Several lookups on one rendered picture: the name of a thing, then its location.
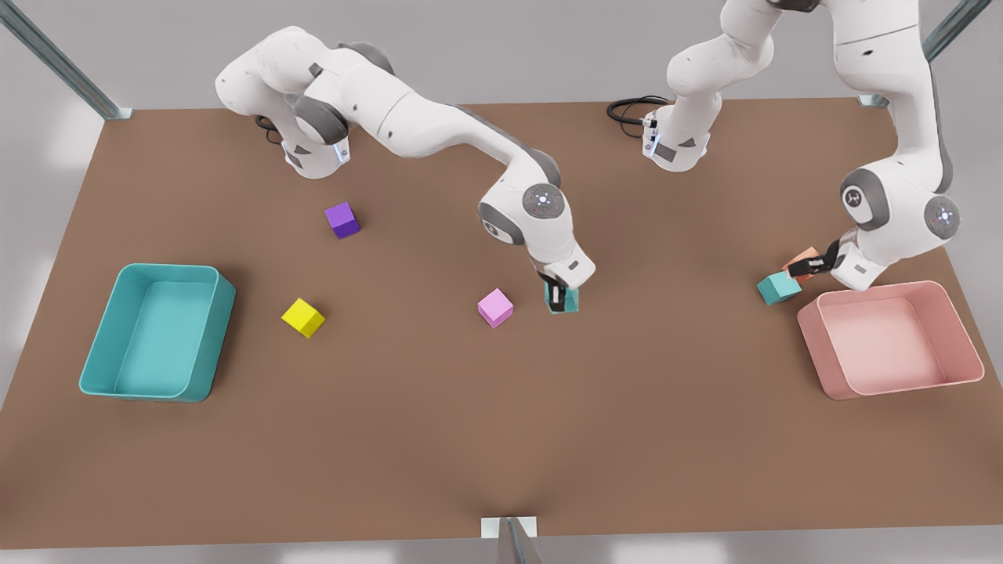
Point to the blue-green cube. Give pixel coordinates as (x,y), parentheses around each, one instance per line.
(570,301)
(778,290)

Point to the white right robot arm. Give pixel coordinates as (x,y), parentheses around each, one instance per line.
(407,117)

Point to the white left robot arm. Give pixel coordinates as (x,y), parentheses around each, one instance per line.
(885,117)

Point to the orange cube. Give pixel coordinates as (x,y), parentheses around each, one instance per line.
(803,256)

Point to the pink cube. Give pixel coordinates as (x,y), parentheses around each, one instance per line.
(495,308)

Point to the pink rectangular tray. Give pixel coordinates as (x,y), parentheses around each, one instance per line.
(889,341)

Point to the purple cube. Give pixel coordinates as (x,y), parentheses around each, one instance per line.
(342,220)

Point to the yellow cube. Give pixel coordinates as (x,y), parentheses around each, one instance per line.
(302,317)

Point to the teal rectangular tray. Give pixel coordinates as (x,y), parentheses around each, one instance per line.
(157,333)

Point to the silver frame post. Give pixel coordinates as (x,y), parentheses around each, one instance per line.
(511,540)
(59,59)
(944,31)

